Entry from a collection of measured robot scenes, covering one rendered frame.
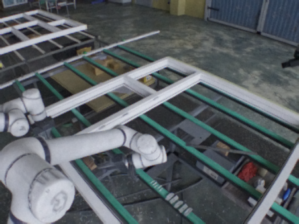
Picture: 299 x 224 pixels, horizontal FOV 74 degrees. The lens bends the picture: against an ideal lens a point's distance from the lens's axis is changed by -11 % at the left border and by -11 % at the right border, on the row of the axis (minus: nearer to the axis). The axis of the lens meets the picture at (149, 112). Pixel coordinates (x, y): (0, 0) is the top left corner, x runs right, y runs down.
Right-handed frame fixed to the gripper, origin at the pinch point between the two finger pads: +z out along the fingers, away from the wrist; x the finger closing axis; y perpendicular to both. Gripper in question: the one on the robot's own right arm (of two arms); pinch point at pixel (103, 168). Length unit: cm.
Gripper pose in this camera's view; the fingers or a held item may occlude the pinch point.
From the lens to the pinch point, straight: 119.7
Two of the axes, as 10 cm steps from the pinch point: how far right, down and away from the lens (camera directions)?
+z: -9.6, 2.6, 1.1
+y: -1.3, -7.5, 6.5
